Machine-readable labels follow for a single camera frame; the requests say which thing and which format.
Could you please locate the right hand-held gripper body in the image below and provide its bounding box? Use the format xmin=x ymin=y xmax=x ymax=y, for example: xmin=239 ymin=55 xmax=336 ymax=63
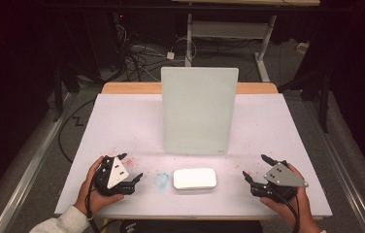
xmin=249 ymin=159 xmax=310 ymax=204

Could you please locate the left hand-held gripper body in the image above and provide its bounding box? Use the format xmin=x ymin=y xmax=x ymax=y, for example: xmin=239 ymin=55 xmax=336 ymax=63
xmin=92 ymin=154 xmax=137 ymax=197

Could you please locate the white board eraser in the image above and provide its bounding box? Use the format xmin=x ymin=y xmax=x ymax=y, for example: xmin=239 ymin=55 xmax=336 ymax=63
xmin=172 ymin=167 xmax=218 ymax=191

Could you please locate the white whiteboard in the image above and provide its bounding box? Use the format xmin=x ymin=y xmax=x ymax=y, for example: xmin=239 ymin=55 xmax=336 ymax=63
xmin=160 ymin=66 xmax=240 ymax=156

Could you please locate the person's right hand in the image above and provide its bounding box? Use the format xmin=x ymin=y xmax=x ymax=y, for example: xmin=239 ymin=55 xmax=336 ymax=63
xmin=260 ymin=162 xmax=321 ymax=233

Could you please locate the person's left hand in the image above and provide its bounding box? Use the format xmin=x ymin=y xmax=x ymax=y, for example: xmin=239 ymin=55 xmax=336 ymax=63
xmin=73 ymin=155 xmax=125 ymax=216

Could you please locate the white table mat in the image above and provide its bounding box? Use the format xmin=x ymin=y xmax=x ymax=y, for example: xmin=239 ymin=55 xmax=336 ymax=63
xmin=54 ymin=92 xmax=334 ymax=219

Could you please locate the black stand leg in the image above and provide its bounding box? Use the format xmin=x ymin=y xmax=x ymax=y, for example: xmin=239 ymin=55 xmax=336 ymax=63
xmin=51 ymin=62 xmax=64 ymax=123

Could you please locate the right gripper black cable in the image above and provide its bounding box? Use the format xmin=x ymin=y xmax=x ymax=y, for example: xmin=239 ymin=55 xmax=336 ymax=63
xmin=272 ymin=188 xmax=302 ymax=233

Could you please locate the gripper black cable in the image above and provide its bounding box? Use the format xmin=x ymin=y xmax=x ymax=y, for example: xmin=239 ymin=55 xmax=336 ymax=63
xmin=84 ymin=168 xmax=103 ymax=233
xmin=272 ymin=188 xmax=302 ymax=233

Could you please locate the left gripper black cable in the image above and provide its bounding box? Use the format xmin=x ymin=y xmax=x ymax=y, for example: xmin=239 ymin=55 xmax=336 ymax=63
xmin=84 ymin=168 xmax=103 ymax=233

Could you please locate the aluminium floor rail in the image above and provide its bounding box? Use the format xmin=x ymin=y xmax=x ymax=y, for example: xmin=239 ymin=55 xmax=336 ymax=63
xmin=301 ymin=100 xmax=365 ymax=233
xmin=0 ymin=92 xmax=77 ymax=233

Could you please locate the long black floor cable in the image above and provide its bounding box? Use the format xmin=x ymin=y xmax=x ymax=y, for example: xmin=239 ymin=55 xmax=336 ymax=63
xmin=57 ymin=97 xmax=98 ymax=164

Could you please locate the tangle of floor cables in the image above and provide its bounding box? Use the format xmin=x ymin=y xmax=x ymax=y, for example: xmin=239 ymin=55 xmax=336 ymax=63
xmin=114 ymin=23 xmax=198 ymax=83

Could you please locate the white metal desk frame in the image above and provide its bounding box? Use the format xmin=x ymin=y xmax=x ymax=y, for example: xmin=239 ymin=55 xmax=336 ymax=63
xmin=170 ymin=0 xmax=321 ymax=83

